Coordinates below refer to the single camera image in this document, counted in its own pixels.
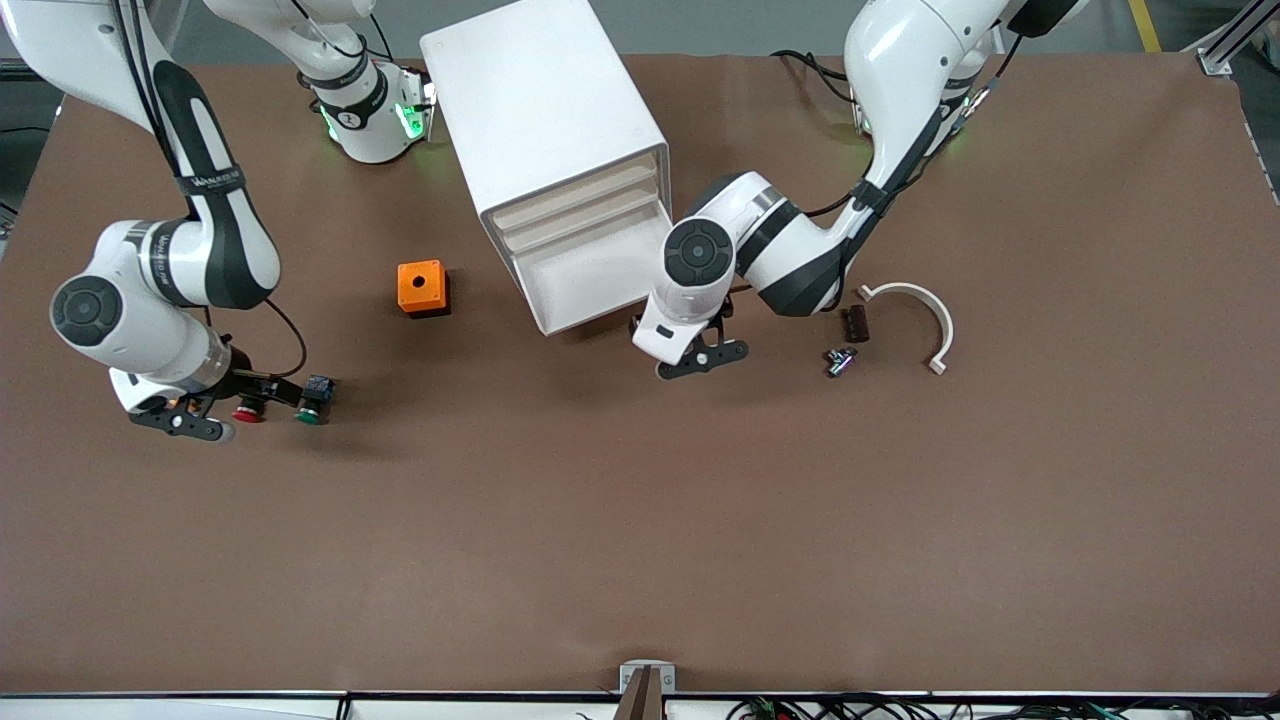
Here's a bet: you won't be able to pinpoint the green push button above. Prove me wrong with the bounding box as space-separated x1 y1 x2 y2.
295 375 337 426

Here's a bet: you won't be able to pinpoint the white plastic drawer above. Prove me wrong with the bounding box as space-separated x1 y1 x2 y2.
497 172 667 256
508 205 676 337
486 146 664 233

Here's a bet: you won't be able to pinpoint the white drawer cabinet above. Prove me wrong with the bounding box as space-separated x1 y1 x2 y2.
420 0 673 291

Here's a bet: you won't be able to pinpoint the orange box with hole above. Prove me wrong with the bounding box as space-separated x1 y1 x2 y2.
397 260 451 319

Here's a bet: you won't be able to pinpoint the brown table mat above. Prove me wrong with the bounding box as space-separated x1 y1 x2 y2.
0 50 1280 696

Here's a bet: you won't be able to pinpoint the white curved plastic clamp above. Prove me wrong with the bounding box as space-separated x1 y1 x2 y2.
857 283 955 376

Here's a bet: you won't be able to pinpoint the metal base connector box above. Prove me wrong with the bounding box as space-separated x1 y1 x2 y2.
398 68 438 141

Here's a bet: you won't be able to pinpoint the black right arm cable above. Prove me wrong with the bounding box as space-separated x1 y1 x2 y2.
262 298 308 379

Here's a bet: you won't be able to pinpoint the black base cable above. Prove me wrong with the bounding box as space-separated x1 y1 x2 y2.
368 8 403 63
770 48 861 106

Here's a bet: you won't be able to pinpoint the grey metal bracket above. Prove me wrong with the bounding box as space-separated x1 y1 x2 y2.
619 660 677 694

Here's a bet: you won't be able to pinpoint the brown post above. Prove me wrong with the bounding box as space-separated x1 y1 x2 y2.
613 667 666 720

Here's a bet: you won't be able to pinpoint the tangled cable bundle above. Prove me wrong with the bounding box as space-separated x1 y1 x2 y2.
725 695 1280 720

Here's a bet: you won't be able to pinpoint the aluminium frame profile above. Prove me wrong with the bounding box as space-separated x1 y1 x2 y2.
1195 0 1280 77

